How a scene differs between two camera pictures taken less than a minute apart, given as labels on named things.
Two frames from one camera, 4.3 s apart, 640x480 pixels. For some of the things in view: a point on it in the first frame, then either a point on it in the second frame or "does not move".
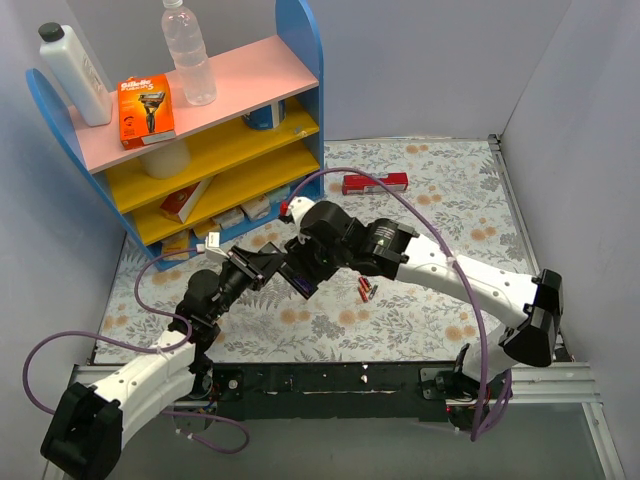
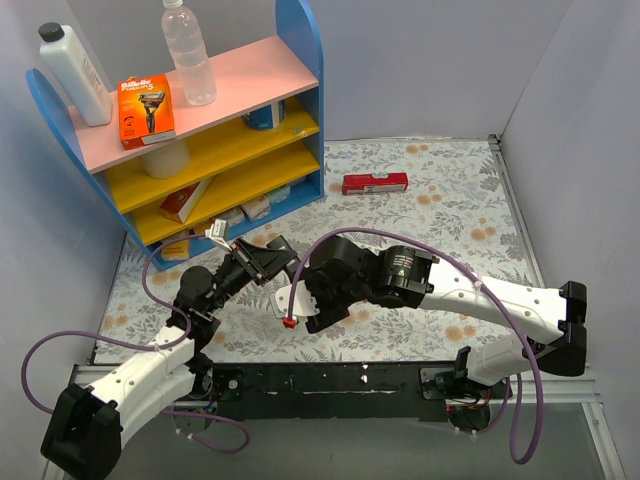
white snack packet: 256,208 does not move
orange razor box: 146,111 does not move
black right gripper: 298,278 -> 320,298
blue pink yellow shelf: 236,162 does not move
